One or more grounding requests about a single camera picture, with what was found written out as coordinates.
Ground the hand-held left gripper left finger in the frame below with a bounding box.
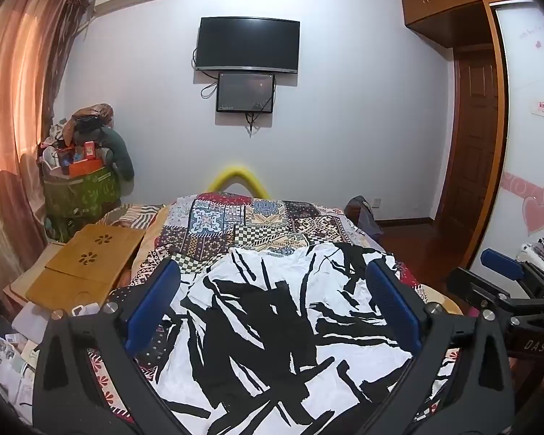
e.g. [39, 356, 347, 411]
[33, 256, 195, 435]

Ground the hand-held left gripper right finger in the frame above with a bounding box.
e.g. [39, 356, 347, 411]
[365, 256, 515, 435]

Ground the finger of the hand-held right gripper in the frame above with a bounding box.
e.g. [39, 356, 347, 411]
[446, 248, 544, 304]

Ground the black and white patterned garment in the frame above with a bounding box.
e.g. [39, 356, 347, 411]
[156, 242, 458, 435]

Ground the wooden lap desk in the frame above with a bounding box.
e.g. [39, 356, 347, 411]
[25, 223, 147, 305]

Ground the dark grey cloth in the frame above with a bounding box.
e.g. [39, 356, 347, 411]
[345, 196, 384, 242]

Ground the striped bed sheet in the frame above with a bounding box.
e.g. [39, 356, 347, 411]
[100, 204, 165, 228]

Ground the patchwork printed blanket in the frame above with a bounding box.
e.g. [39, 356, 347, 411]
[86, 192, 463, 435]

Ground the white plastic bag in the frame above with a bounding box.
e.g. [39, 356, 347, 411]
[13, 301, 101, 341]

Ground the brown wooden door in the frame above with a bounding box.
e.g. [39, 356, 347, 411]
[440, 45, 502, 226]

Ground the white heart-print wardrobe door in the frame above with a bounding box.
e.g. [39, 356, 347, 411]
[462, 0, 544, 275]

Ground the yellow foam tube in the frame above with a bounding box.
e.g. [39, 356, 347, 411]
[207, 165, 266, 200]

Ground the dark green stuffed cloth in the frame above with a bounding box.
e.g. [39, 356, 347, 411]
[100, 129, 135, 181]

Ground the pile of papers and packets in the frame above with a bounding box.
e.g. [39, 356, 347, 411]
[0, 333, 44, 418]

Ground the reddish brown curtain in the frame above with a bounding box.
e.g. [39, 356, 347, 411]
[0, 0, 96, 322]

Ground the wooden overhead cabinet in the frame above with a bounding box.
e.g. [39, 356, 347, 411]
[400, 0, 533, 48]

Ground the small black wall monitor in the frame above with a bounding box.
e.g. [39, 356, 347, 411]
[216, 72, 275, 114]

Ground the wall-mounted black television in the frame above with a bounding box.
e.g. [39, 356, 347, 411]
[195, 17, 301, 74]

